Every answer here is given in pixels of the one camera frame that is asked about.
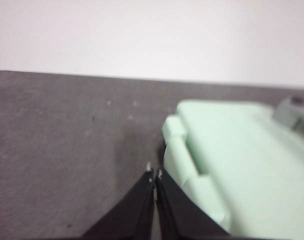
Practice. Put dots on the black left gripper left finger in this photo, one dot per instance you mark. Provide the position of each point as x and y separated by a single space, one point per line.
127 215

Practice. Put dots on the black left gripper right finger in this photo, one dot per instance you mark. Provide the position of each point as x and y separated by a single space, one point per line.
182 215

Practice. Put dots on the mint green griddle cover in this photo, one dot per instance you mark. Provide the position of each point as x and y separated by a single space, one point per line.
247 162

